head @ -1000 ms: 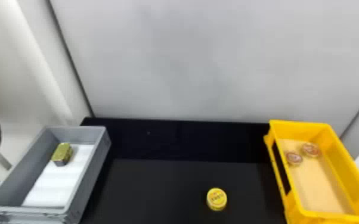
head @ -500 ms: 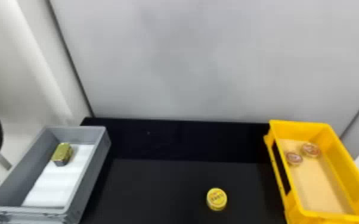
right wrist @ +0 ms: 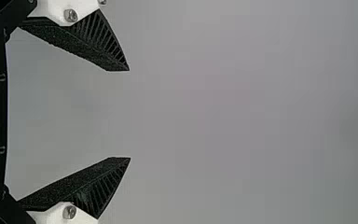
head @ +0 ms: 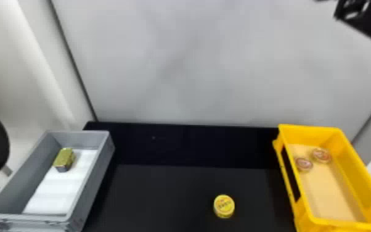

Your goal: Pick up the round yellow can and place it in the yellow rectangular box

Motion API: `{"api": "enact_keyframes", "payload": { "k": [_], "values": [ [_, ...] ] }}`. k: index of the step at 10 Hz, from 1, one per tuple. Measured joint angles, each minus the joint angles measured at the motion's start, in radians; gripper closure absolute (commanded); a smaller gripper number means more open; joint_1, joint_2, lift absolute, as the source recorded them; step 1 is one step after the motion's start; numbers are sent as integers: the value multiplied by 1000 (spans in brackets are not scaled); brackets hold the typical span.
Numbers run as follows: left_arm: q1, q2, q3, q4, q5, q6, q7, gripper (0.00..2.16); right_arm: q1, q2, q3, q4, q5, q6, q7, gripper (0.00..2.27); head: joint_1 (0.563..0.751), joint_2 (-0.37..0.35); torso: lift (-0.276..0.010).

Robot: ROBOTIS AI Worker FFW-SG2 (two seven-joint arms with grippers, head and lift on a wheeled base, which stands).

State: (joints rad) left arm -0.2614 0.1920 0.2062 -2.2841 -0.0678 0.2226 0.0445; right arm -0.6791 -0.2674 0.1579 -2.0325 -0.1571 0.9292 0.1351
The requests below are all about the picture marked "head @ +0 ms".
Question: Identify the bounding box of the yellow rectangular box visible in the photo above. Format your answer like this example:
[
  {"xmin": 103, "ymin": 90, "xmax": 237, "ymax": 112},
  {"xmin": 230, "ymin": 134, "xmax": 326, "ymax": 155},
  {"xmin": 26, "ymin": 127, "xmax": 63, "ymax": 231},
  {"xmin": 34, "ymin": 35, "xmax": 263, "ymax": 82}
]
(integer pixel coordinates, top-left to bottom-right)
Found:
[{"xmin": 272, "ymin": 123, "xmax": 371, "ymax": 232}]

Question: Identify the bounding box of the gold rectangular tin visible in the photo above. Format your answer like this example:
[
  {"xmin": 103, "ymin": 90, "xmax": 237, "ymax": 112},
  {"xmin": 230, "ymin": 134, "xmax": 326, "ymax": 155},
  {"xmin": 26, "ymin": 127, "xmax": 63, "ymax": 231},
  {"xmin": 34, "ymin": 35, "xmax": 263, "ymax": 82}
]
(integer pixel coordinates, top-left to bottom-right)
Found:
[{"xmin": 52, "ymin": 147, "xmax": 77, "ymax": 173}]

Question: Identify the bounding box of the grey crate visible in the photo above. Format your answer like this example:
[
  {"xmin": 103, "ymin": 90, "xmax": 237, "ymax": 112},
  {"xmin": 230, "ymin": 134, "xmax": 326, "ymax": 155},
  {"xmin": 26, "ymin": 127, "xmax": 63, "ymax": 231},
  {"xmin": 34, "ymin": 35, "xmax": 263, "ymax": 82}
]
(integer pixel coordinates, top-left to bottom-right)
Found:
[{"xmin": 0, "ymin": 130, "xmax": 116, "ymax": 232}]

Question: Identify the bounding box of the red-topped round can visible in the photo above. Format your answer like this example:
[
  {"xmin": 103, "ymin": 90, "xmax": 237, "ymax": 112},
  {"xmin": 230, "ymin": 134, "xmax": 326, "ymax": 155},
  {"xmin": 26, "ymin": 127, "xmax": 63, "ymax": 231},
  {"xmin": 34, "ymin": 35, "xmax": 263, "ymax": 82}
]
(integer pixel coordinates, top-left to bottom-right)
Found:
[
  {"xmin": 295, "ymin": 157, "xmax": 314, "ymax": 172},
  {"xmin": 311, "ymin": 147, "xmax": 332, "ymax": 164}
]

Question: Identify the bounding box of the white foam pad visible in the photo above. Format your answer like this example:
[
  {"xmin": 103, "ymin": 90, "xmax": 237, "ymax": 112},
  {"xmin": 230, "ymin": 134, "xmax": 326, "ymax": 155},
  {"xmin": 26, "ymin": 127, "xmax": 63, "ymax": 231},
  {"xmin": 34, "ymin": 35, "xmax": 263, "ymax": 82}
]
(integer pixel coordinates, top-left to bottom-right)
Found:
[{"xmin": 22, "ymin": 148, "xmax": 100, "ymax": 217}]

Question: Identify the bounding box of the yellow can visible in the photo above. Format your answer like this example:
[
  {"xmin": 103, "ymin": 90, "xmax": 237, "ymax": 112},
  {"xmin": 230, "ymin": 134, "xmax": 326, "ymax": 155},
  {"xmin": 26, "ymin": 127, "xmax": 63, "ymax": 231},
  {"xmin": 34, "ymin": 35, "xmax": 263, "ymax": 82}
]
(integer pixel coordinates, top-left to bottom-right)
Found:
[{"xmin": 213, "ymin": 194, "xmax": 236, "ymax": 219}]

